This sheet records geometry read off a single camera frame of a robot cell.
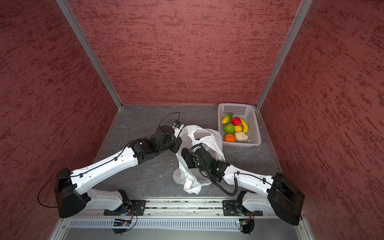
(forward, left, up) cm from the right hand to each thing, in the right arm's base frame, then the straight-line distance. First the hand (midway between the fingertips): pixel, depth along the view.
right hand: (183, 161), depth 79 cm
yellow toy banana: (+30, -43, -10) cm, 54 cm away
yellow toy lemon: (+35, -30, -7) cm, 47 cm away
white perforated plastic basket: (+39, -48, -7) cm, 62 cm away
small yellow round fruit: (+26, -37, -7) cm, 46 cm away
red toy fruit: (+31, -37, -5) cm, 48 cm away
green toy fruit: (+25, -30, -6) cm, 40 cm away
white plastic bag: (-13, -5, +11) cm, 18 cm away
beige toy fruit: (+19, -37, -7) cm, 43 cm away
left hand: (+8, +2, +9) cm, 12 cm away
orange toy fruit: (+18, -29, -6) cm, 35 cm away
